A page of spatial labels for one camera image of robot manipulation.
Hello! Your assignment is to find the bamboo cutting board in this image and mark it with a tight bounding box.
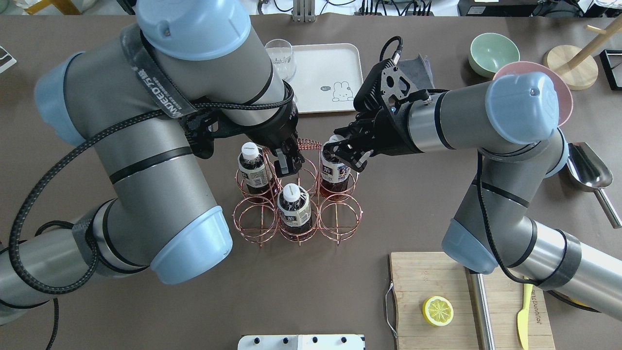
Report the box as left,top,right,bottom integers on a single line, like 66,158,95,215
389,252,524,350

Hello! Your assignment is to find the tea bottle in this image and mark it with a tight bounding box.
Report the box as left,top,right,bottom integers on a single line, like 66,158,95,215
319,135,351,202
238,142,273,199
277,183,314,242

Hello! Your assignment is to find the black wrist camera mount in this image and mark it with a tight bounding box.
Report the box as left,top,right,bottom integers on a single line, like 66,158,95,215
179,108,225,159

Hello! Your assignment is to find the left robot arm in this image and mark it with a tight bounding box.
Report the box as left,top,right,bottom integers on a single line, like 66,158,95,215
1,0,304,349

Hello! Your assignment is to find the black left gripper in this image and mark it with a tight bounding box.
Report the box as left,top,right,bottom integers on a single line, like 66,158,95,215
242,83,305,177

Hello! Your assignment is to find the steel ice scoop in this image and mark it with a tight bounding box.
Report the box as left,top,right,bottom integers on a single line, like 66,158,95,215
567,142,621,229

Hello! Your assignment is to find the cream rabbit tray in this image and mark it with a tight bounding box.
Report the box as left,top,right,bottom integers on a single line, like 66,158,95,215
289,43,363,114

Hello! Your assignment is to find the black glass tray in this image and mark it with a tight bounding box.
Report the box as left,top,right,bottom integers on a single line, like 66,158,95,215
599,49,622,91

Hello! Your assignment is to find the half lemon slice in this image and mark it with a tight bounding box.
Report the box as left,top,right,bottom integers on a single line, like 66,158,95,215
422,296,454,327

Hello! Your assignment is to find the wooden cup tree stand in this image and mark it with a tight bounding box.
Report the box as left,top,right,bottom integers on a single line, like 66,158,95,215
543,16,622,90

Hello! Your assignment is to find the green bowl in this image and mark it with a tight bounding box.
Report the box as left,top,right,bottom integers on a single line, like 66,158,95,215
468,33,520,78

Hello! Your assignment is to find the grey folded cloth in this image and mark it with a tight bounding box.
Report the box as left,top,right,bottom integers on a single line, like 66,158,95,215
397,55,435,89

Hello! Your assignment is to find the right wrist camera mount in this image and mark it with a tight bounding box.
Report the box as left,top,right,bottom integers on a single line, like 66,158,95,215
353,35,433,110

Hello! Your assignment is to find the steel muddler black tip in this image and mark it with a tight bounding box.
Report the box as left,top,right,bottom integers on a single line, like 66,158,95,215
468,269,496,350

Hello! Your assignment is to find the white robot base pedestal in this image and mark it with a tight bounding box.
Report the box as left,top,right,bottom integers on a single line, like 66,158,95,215
237,333,366,350

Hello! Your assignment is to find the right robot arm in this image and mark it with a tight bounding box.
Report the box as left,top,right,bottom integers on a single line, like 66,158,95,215
328,69,622,319

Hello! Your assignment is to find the yellow plastic knife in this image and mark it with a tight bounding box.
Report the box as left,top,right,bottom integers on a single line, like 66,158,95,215
516,283,534,350

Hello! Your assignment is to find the copper wire bottle basket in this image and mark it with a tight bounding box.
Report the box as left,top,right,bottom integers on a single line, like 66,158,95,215
233,139,363,246

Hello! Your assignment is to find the clear wine glass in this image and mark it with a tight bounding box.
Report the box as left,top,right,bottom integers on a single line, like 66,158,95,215
264,38,297,83

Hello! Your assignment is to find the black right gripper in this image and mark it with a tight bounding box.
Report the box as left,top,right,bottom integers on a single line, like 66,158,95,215
330,108,414,173

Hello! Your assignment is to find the pink bowl of ice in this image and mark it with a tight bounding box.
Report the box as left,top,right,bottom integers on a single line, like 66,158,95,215
493,61,573,126

